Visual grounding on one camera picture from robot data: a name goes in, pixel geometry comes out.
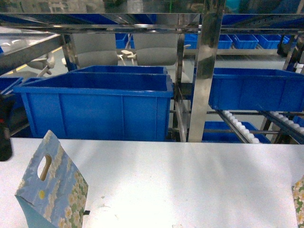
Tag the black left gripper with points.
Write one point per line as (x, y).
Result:
(6, 105)

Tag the blue flower gift bag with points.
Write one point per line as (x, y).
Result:
(52, 192)

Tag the white roller conveyor track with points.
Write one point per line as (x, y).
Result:
(238, 128)

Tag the large blue plastic crate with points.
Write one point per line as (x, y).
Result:
(99, 105)

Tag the grey office chair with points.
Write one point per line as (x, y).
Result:
(166, 56)
(97, 58)

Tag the small black tape mark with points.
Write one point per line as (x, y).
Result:
(87, 212)

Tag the lower blue plastic bin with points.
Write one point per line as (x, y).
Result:
(226, 137)

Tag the stainless steel rack upright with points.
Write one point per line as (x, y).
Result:
(211, 19)

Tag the right blue plastic crate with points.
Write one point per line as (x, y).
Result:
(256, 89)

